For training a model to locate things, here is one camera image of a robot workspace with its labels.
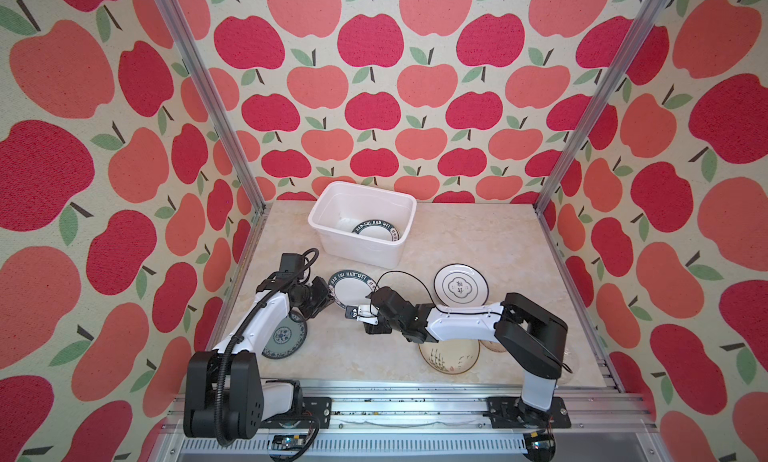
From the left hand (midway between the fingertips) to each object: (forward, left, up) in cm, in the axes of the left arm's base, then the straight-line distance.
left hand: (340, 297), depth 86 cm
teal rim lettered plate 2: (+7, -2, -6) cm, 9 cm away
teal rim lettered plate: (+32, -11, -6) cm, 34 cm away
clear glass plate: (-17, -65, -9) cm, 68 cm away
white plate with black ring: (+9, -39, -8) cm, 41 cm away
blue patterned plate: (-9, +16, -8) cm, 20 cm away
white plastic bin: (+37, +4, 0) cm, 37 cm away
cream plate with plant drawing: (-15, -31, -7) cm, 35 cm away
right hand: (0, -10, -3) cm, 10 cm away
